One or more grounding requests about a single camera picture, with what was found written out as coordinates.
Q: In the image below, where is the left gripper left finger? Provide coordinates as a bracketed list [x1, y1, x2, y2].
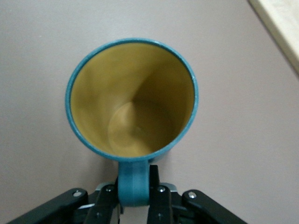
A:
[7, 176, 122, 224]

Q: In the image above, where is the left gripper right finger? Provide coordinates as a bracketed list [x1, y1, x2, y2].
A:
[146, 164, 249, 224]

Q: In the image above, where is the teal cup yellow inside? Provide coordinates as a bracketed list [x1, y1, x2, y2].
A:
[65, 37, 199, 208]

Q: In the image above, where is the brown table mat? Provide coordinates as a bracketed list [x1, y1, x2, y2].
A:
[0, 0, 299, 224]

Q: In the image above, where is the wooden cutting board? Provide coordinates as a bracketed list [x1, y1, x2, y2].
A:
[248, 0, 299, 79]

